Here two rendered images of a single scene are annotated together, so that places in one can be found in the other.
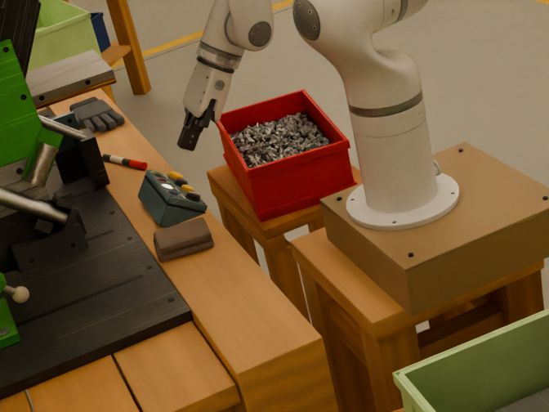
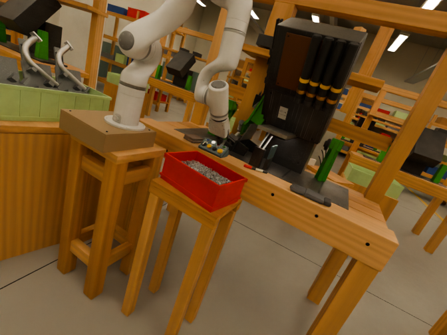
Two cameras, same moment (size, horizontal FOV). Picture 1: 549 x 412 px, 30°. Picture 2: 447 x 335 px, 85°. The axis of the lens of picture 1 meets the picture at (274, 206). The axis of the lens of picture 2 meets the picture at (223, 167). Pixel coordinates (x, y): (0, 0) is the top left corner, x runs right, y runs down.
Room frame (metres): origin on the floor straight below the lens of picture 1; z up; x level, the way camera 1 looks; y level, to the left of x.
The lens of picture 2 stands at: (2.63, -0.77, 1.27)
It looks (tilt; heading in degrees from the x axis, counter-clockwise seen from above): 19 degrees down; 129
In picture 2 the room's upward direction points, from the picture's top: 19 degrees clockwise
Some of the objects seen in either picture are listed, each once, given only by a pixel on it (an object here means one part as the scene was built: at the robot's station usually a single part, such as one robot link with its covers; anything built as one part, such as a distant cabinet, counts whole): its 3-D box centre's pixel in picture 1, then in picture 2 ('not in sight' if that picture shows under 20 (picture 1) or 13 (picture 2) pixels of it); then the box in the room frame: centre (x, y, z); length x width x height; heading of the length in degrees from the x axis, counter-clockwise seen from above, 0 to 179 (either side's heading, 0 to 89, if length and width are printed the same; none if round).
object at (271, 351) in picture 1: (146, 205); (239, 177); (1.92, 0.26, 0.82); 1.50 x 0.14 x 0.15; 17
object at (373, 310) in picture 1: (411, 253); (121, 143); (1.50, -0.21, 0.83); 0.32 x 0.32 x 0.04; 17
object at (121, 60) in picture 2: not in sight; (136, 56); (-4.29, 2.60, 1.13); 2.48 x 0.54 x 2.27; 20
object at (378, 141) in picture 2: not in sight; (292, 111); (1.73, 0.88, 1.23); 1.30 x 0.05 x 0.09; 17
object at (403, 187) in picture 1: (394, 152); (128, 105); (1.50, -0.21, 1.03); 0.19 x 0.19 x 0.18
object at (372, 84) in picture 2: not in sight; (306, 66); (1.76, 0.78, 1.52); 0.90 x 0.25 x 0.04; 17
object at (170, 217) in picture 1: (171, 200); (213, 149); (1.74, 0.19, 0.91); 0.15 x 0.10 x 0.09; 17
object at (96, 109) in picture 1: (91, 116); (310, 193); (2.26, 0.37, 0.91); 0.20 x 0.11 x 0.03; 21
